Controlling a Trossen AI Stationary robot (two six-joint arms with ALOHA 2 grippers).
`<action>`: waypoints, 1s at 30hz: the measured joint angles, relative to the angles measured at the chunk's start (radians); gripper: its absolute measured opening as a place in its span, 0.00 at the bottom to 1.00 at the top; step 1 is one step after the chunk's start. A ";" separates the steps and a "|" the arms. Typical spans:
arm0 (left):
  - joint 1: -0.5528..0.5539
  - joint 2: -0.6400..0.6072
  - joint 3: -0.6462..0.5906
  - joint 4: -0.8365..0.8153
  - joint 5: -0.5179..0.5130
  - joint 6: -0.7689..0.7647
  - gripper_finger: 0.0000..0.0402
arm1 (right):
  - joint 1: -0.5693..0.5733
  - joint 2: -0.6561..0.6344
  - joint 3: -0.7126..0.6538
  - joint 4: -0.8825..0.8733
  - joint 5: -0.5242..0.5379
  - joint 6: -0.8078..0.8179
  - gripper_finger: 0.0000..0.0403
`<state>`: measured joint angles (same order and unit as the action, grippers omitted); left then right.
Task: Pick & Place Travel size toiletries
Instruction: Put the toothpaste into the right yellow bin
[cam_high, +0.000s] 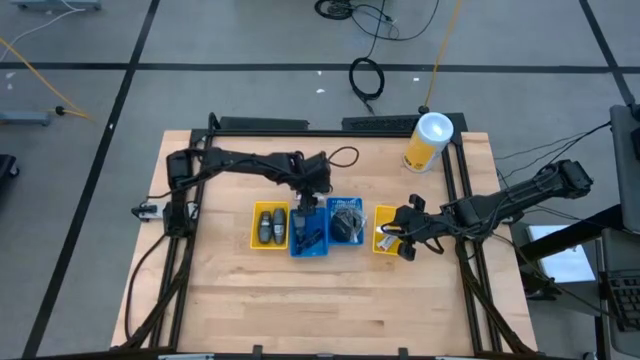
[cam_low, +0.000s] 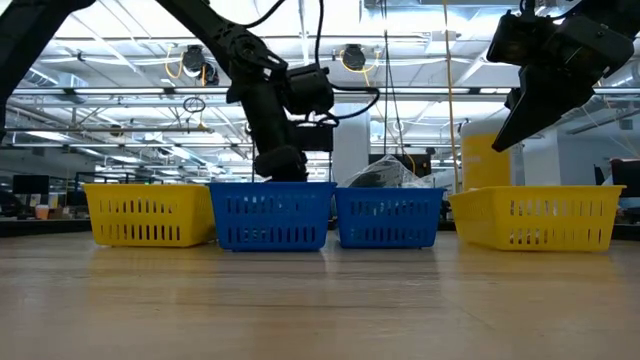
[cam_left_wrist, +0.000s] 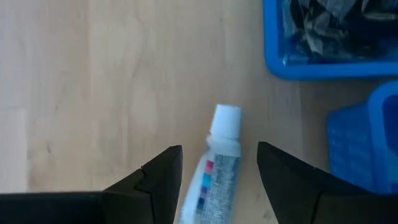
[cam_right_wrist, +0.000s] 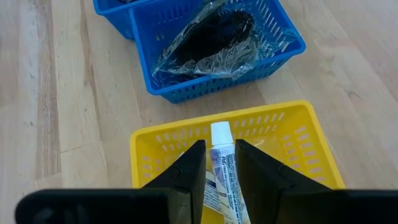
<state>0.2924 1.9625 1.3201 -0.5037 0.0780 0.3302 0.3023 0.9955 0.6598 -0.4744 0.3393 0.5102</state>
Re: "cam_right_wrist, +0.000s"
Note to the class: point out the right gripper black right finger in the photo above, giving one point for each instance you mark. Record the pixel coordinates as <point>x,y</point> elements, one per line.
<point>264,180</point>

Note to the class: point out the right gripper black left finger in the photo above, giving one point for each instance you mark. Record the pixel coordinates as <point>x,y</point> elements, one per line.
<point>189,180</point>

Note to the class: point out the yellow plastic basket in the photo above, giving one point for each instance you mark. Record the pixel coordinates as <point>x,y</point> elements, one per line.
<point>280,130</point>

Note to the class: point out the blue plastic basket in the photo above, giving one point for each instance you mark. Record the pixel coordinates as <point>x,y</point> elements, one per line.
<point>199,90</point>
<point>115,15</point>

